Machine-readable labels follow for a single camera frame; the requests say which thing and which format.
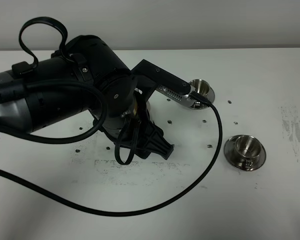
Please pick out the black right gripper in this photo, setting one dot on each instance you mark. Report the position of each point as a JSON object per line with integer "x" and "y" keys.
{"x": 128, "y": 123}

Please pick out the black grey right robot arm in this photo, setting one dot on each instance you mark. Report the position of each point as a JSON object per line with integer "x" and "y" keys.
{"x": 86, "y": 75}

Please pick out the far steel teacup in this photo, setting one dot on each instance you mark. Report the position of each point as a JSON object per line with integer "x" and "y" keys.
{"x": 200, "y": 90}

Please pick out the steel teacup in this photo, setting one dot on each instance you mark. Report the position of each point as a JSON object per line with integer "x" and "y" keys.
{"x": 200, "y": 90}
{"x": 248, "y": 149}

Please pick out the near steel saucer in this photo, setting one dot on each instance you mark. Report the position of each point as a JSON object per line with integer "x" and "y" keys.
{"x": 235, "y": 160}

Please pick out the near steel teacup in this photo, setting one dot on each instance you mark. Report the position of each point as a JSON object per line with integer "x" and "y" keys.
{"x": 248, "y": 149}

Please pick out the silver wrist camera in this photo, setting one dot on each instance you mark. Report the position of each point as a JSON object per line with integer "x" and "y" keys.
{"x": 179, "y": 92}

